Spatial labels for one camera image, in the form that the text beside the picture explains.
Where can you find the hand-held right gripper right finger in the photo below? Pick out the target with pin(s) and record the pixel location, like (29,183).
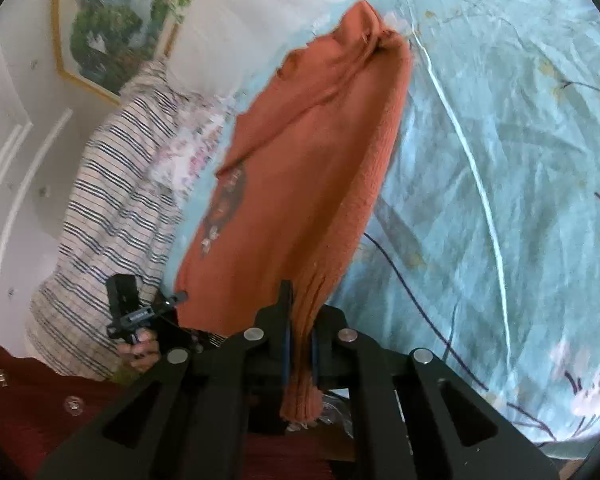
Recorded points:
(314,360)

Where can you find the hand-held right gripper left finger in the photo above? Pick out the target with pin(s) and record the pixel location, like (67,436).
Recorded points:
(285,355)

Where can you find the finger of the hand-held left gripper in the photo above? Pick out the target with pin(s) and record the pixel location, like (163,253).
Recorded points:
(167,303)

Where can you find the orange knit sweater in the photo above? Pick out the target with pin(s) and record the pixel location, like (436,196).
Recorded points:
(300,185)

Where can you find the person's left hand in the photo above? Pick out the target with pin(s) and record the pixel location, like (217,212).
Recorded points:
(142,355)

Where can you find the blue striped white pillow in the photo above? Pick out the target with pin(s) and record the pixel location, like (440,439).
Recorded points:
(115,200)

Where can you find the pink floral white cloth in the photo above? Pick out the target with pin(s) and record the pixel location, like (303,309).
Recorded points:
(190,160)

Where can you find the person's dark red knit garment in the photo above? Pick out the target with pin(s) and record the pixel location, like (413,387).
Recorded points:
(25,410)

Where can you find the teal floral bed sheet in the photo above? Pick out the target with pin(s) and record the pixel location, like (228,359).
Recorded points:
(480,210)

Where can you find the framed landscape painting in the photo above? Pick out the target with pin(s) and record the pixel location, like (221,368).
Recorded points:
(110,25)

